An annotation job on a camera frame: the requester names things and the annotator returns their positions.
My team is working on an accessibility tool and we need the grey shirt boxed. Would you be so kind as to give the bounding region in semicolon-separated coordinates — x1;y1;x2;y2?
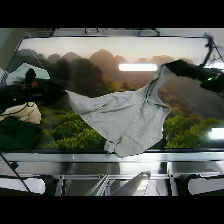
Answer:
66;63;173;159

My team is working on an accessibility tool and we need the beige garment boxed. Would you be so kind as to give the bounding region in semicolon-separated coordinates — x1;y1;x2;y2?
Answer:
0;101;43;125

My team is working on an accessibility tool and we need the dark green garment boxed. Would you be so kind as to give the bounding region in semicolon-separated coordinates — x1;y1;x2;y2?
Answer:
0;117;44;151

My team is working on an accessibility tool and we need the pale green garment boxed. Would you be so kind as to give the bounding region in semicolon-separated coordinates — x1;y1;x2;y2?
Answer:
5;62;52;86

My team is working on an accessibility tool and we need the silver frame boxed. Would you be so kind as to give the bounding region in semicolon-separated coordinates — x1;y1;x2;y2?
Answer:
0;28;224;197

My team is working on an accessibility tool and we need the black cable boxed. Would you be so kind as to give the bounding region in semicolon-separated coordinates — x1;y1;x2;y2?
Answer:
0;151;33;194
199;34;224;68

